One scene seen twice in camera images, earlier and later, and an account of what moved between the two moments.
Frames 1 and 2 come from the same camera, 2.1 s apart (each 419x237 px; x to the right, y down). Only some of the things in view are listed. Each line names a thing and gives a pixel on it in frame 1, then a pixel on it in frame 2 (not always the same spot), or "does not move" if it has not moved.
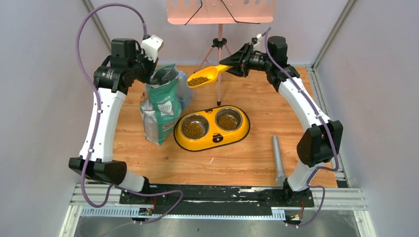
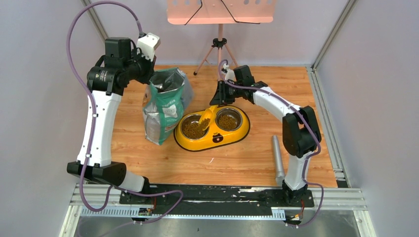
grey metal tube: x=279 y=176 does not move
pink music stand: x=219 y=12 does not move
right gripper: x=240 y=61 → x=219 y=99
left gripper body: x=149 y=67 does not move
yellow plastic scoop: x=206 y=75 → x=209 y=113
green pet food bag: x=161 y=109 does not move
